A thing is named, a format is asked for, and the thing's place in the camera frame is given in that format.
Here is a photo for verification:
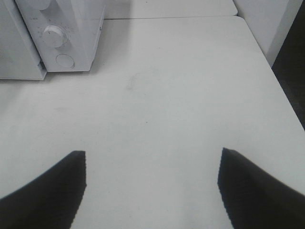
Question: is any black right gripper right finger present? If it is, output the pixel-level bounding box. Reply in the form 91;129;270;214
217;148;305;229

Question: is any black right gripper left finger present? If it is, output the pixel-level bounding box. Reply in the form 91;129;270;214
0;151;86;229

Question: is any round white door button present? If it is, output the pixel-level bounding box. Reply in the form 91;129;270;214
56;54;74;68

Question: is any white microwave door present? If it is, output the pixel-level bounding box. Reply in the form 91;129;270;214
0;0;47;80

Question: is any lower white timer knob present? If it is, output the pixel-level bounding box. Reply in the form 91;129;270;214
42;25;68;48

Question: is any white microwave oven body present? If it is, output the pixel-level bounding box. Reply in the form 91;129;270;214
16;0;106;72

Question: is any upper white power knob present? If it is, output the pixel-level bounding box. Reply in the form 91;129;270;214
32;0;53;10

